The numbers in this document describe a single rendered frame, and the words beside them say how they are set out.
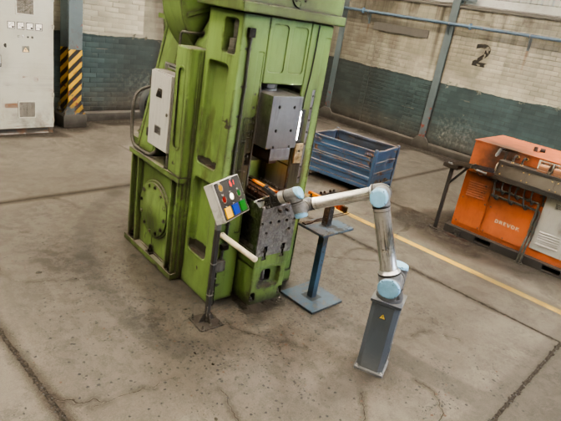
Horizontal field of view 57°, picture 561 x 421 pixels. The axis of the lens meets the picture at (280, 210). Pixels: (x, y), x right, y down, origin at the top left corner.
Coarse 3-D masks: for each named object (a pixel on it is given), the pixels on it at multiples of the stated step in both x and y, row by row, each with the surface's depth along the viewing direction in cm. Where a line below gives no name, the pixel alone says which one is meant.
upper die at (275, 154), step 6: (252, 150) 405; (258, 150) 400; (264, 150) 394; (270, 150) 389; (276, 150) 393; (282, 150) 397; (288, 150) 401; (264, 156) 395; (270, 156) 391; (276, 156) 395; (282, 156) 399; (288, 156) 403
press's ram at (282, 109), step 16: (272, 96) 371; (288, 96) 380; (272, 112) 376; (288, 112) 385; (256, 128) 390; (272, 128) 381; (288, 128) 392; (256, 144) 392; (272, 144) 387; (288, 144) 398
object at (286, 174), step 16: (320, 32) 394; (320, 48) 400; (320, 64) 407; (304, 80) 402; (320, 80) 414; (304, 96) 409; (320, 96) 421; (304, 128) 422; (304, 144) 430; (288, 160) 427; (304, 160) 438; (272, 176) 446; (288, 176) 432; (304, 176) 446; (304, 192) 452; (288, 256) 473; (288, 272) 481
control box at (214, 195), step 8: (232, 176) 366; (216, 184) 348; (224, 184) 355; (232, 184) 364; (240, 184) 374; (208, 192) 347; (216, 192) 346; (224, 192) 353; (232, 192) 362; (240, 192) 371; (216, 200) 346; (232, 200) 360; (216, 208) 348; (224, 208) 349; (232, 208) 358; (240, 208) 367; (248, 208) 376; (216, 216) 349; (224, 216) 347; (216, 224) 351
